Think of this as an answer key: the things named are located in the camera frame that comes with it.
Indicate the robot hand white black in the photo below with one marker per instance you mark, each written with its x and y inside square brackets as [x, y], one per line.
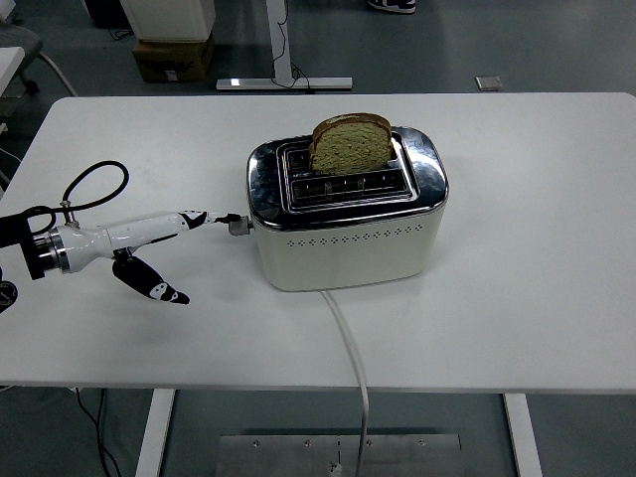
[134, 229]

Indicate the grey toaster lever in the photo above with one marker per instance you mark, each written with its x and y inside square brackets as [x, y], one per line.
[239, 227]

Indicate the cream and chrome toaster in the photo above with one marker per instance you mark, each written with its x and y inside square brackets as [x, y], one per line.
[343, 253]

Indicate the brown cardboard box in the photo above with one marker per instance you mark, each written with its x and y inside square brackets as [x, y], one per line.
[171, 59]

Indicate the white table leg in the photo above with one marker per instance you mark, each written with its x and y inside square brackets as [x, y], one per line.
[523, 437]
[155, 432]

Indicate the white side table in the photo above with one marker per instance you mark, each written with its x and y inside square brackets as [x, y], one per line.
[9, 62]

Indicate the white container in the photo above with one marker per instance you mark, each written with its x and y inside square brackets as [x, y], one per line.
[169, 17]

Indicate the black box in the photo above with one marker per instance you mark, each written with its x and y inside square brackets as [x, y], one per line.
[104, 12]

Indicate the grey office chair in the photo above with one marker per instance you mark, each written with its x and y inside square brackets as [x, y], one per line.
[22, 40]

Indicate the brown bread slice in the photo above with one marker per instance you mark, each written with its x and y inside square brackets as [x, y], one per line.
[350, 148]

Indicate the white desk stand with foot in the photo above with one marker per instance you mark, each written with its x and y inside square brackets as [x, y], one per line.
[278, 40]

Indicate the person's shoe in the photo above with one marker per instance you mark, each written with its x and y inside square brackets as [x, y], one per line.
[392, 5]

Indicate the grey floor socket plate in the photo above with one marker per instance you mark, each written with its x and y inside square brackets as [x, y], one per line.
[488, 83]

